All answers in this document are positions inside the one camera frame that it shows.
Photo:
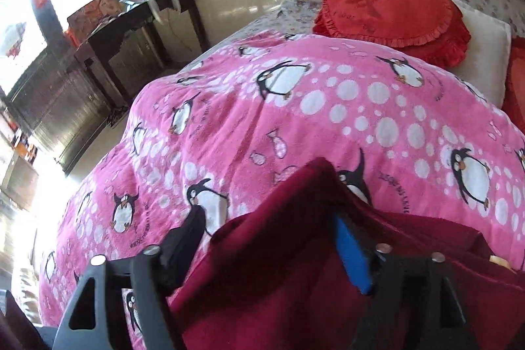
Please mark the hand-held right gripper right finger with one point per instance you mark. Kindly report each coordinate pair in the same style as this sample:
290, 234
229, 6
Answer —
352, 259

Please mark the red ruffled pillow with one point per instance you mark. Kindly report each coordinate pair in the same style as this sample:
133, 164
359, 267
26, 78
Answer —
517, 79

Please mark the pair of dark slippers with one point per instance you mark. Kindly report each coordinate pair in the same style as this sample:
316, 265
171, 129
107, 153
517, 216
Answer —
118, 116

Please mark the dark wooden cabinet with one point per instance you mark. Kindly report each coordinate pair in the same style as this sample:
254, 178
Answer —
61, 108

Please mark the dark wooden table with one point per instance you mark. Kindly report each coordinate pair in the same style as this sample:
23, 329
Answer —
123, 38

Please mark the patterned red gift box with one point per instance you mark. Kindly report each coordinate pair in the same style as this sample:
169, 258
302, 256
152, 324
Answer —
94, 11

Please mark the floral bed sheet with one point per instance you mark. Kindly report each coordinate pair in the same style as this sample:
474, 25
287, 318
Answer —
266, 26

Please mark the large red heart-shaped pillow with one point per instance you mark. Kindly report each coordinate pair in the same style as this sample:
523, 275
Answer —
389, 5

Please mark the pink penguin print blanket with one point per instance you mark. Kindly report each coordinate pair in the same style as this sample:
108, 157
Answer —
328, 128

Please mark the white pillow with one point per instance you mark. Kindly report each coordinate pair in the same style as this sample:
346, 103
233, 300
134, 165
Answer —
484, 46

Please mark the dark red fleece garment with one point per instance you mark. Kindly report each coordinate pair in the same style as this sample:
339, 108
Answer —
279, 284

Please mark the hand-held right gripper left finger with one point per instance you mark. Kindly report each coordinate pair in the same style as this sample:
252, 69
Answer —
186, 237

